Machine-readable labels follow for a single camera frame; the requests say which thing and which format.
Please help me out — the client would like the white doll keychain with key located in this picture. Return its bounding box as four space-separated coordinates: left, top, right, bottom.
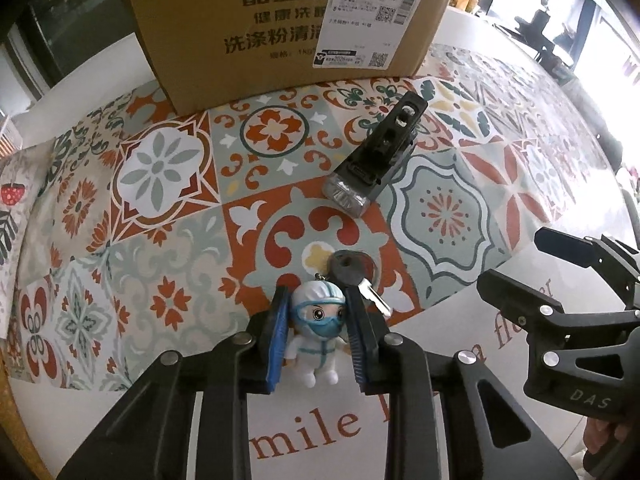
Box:
285 249 393 388

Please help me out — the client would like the white printed tablecloth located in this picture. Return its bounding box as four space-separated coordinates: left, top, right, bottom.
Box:
0 150 640 480

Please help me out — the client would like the tile-patterned table mat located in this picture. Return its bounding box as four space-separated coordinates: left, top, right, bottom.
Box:
0 42 626 393

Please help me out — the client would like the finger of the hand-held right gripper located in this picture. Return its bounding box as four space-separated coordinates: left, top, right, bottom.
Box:
476 269 640 343
534 227 640 311

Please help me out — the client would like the brown cardboard box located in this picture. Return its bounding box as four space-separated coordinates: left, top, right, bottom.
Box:
119 0 463 113

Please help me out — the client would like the black glass-door cabinet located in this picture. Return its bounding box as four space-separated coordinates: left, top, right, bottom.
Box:
0 0 137 106

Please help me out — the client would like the black clip flashlight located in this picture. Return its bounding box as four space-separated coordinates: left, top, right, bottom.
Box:
324 91 428 218

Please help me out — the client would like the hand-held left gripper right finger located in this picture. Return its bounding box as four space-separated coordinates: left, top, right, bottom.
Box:
344 287 586 480

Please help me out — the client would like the person's right hand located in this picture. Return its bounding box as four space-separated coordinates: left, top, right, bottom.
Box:
580 409 640 470

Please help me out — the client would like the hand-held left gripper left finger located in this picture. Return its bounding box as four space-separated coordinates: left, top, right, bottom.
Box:
55 286 292 480

